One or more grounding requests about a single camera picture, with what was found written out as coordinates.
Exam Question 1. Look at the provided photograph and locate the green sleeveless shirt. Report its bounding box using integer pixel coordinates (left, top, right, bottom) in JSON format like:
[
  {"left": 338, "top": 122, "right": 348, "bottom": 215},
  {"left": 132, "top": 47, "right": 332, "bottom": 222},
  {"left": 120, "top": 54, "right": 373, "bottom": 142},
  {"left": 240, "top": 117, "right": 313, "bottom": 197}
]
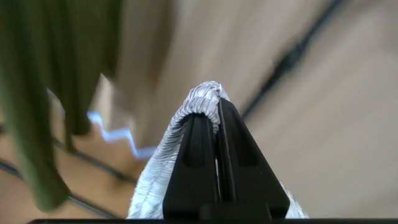
[{"left": 0, "top": 0, "right": 124, "bottom": 212}]

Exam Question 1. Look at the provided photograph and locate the pale grey garment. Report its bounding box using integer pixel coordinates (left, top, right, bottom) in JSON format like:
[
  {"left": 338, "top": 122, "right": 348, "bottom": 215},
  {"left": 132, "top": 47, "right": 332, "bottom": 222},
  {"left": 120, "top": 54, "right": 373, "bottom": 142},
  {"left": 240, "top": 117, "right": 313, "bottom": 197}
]
[{"left": 127, "top": 80, "right": 308, "bottom": 219}]

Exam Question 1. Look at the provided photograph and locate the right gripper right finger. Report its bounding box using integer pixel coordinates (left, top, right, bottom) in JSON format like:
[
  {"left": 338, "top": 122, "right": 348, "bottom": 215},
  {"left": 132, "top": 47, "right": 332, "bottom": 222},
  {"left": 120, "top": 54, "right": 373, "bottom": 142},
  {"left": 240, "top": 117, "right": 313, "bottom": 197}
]
[{"left": 216, "top": 98, "right": 290, "bottom": 218}]

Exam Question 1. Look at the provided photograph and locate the black clothes rack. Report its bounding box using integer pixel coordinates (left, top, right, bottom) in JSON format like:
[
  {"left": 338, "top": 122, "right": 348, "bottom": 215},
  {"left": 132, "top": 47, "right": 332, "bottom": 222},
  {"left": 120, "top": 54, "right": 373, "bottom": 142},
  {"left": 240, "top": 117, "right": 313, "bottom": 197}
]
[{"left": 0, "top": 0, "right": 343, "bottom": 218}]

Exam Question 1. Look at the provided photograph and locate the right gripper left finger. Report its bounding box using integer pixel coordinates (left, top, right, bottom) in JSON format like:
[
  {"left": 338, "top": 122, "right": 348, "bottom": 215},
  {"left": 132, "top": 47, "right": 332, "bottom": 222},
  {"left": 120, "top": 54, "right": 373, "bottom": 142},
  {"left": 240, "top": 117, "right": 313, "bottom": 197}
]
[{"left": 162, "top": 112, "right": 220, "bottom": 218}]

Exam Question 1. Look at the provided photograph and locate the beige curtain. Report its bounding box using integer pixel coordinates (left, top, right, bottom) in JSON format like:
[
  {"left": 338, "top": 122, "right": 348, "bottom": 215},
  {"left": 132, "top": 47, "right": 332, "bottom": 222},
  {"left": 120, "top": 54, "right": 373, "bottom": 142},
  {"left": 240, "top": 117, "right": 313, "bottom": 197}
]
[{"left": 90, "top": 0, "right": 398, "bottom": 218}]

